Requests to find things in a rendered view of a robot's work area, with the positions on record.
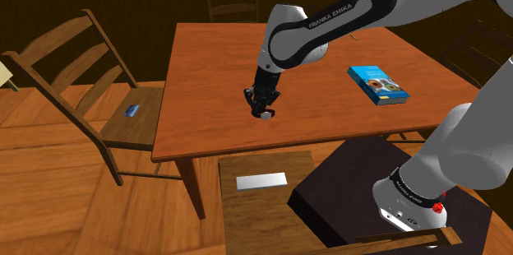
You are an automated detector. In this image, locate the blue book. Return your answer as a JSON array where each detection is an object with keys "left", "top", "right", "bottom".
[{"left": 346, "top": 65, "right": 411, "bottom": 106}]

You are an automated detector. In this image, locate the wooden chair with flat seat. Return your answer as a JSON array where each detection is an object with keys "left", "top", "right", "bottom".
[{"left": 217, "top": 150, "right": 463, "bottom": 255}]

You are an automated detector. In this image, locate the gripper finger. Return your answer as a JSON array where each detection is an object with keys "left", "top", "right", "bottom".
[
  {"left": 243, "top": 86, "right": 261, "bottom": 118},
  {"left": 265, "top": 89, "right": 282, "bottom": 117}
]

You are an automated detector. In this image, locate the wooden ladder-back chair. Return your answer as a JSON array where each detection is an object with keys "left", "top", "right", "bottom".
[{"left": 0, "top": 8, "right": 183, "bottom": 187}]

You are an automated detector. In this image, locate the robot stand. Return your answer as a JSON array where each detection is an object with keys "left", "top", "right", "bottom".
[{"left": 287, "top": 135, "right": 493, "bottom": 255}]

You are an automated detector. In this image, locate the small blue card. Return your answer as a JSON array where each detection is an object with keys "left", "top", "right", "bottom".
[{"left": 122, "top": 104, "right": 141, "bottom": 118}]

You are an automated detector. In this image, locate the flat white rectangular slab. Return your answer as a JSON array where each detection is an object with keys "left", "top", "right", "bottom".
[{"left": 235, "top": 171, "right": 289, "bottom": 192}]

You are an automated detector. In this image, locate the wooden table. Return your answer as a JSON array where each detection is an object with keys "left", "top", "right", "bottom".
[{"left": 150, "top": 22, "right": 482, "bottom": 220}]

